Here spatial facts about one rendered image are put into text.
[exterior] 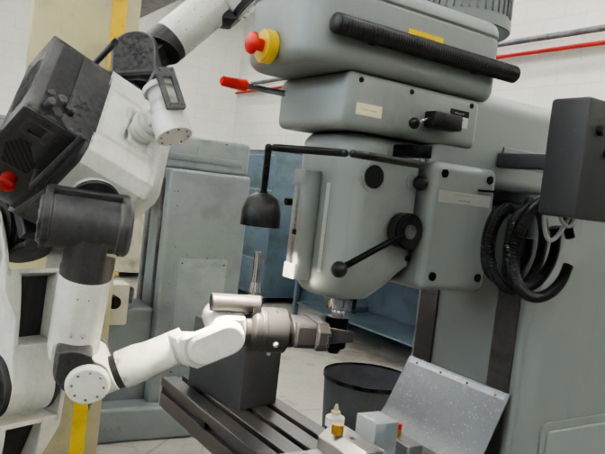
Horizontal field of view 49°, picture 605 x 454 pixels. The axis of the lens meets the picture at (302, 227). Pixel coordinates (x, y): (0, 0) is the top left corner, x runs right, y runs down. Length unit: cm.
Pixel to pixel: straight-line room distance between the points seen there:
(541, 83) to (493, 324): 508
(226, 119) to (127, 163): 1000
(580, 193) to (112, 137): 83
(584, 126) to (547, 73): 526
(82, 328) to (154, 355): 15
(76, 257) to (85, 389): 24
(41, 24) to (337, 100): 185
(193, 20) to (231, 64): 985
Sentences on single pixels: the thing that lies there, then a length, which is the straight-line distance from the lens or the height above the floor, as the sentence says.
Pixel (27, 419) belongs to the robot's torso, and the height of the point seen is 93.
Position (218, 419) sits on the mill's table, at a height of 97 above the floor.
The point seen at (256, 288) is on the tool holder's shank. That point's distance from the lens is 166.
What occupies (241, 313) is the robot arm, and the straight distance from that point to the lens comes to 129.
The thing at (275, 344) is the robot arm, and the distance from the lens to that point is 128.
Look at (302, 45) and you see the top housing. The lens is 116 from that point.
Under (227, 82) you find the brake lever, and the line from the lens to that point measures 129.
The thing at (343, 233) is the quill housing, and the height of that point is 144.
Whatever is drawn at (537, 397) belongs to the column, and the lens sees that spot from 155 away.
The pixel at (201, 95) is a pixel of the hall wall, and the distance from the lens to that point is 1106.
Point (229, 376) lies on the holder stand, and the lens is 168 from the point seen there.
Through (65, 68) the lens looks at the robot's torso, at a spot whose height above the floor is 168.
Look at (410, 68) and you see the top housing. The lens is 126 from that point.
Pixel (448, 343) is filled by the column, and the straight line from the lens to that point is 165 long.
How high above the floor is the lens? 151
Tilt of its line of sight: 3 degrees down
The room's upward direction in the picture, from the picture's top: 7 degrees clockwise
